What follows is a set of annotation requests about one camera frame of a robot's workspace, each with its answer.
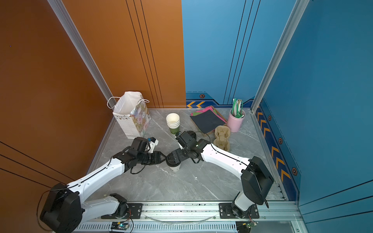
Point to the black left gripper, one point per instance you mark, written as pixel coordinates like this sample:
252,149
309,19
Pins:
157,158

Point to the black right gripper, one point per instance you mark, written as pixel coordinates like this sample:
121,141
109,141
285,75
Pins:
180,157

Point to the white paper coffee cup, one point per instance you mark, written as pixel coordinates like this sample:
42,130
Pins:
175,168

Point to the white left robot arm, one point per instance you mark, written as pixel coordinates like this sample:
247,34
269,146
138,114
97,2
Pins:
66,206

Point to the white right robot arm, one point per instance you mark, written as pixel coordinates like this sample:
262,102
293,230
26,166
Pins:
255,178

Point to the stack of black lids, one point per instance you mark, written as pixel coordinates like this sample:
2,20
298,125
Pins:
192,134

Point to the brown cardboard napkin tray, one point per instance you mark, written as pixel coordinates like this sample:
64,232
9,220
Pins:
208,119

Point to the dark grey napkin stack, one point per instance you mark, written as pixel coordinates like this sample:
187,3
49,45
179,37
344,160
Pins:
207,122

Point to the beige pulp cup carrier stack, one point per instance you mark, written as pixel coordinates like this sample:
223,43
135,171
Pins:
222,135

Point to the stack of paper cups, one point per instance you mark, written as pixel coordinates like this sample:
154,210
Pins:
173,122

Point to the pink napkin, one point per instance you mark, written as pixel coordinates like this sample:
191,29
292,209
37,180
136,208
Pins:
212,109

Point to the pink metal bucket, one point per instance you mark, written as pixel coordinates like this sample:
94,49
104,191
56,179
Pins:
234,123

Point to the patterned paper gift bag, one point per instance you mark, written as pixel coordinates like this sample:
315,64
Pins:
131,113

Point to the green circuit board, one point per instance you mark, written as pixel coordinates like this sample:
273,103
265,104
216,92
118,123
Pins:
119,226

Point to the small circuit board right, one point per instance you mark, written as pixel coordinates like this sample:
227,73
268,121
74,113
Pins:
245,226

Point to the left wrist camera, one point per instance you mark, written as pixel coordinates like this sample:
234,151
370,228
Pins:
152,143

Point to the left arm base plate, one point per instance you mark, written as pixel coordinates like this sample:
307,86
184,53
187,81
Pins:
126,211

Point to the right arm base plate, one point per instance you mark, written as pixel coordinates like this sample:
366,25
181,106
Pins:
230,211

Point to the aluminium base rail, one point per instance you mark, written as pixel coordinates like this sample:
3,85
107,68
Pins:
202,217

